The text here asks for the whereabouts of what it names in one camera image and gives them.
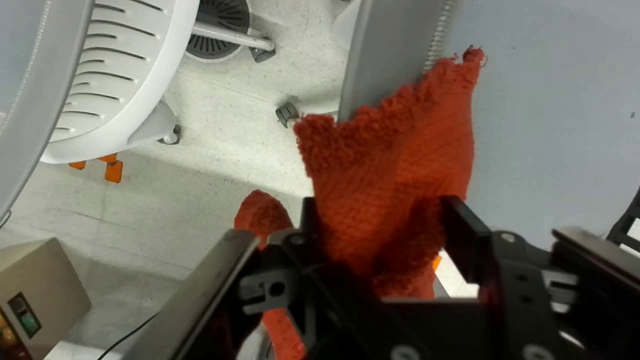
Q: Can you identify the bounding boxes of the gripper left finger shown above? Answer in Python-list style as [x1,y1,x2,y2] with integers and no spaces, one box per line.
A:
[126,195,324,360]

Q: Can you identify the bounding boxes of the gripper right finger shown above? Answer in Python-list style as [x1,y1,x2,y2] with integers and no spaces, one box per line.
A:
[440,195,640,360]

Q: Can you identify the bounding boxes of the orange cloth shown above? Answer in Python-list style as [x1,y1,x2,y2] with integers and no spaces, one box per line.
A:
[232,44,486,360]

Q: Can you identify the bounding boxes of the beige box with green button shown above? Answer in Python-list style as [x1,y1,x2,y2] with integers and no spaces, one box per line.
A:
[0,236,93,360]

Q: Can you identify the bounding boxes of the black floor cable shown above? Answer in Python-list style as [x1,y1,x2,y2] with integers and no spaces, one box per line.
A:
[95,307,164,360]

